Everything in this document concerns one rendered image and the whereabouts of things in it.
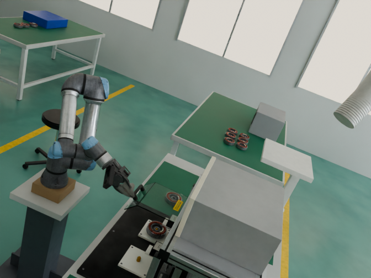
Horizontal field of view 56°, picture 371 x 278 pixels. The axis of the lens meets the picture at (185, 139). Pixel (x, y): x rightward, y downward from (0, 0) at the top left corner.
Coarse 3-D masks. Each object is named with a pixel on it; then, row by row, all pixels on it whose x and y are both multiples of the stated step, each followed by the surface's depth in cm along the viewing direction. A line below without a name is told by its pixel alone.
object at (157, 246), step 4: (156, 240) 169; (156, 244) 166; (160, 244) 167; (148, 248) 168; (152, 248) 163; (156, 248) 164; (148, 252) 166; (152, 252) 164; (152, 256) 165; (164, 260) 163; (168, 264) 163; (172, 264) 162
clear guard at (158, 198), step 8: (152, 184) 184; (144, 192) 178; (152, 192) 177; (160, 192) 180; (168, 192) 182; (176, 192) 184; (136, 200) 171; (144, 200) 169; (152, 200) 171; (160, 200) 173; (168, 200) 176; (176, 200) 178; (184, 200) 180; (144, 208) 164; (152, 208) 166; (160, 208) 168; (168, 208) 170; (160, 216) 163; (168, 216) 164; (176, 216) 166
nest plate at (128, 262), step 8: (136, 248) 179; (128, 256) 172; (136, 256) 174; (144, 256) 176; (120, 264) 167; (128, 264) 168; (136, 264) 170; (144, 264) 171; (136, 272) 166; (144, 272) 167
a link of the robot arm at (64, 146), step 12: (72, 84) 182; (72, 96) 181; (72, 108) 179; (60, 120) 177; (72, 120) 177; (60, 132) 173; (72, 132) 176; (60, 144) 170; (72, 144) 173; (60, 156) 171; (72, 156) 172
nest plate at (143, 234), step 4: (148, 220) 201; (144, 228) 194; (140, 232) 190; (144, 232) 191; (140, 236) 188; (144, 236) 188; (148, 236) 189; (148, 240) 188; (152, 240) 188; (160, 240) 189; (164, 240) 190
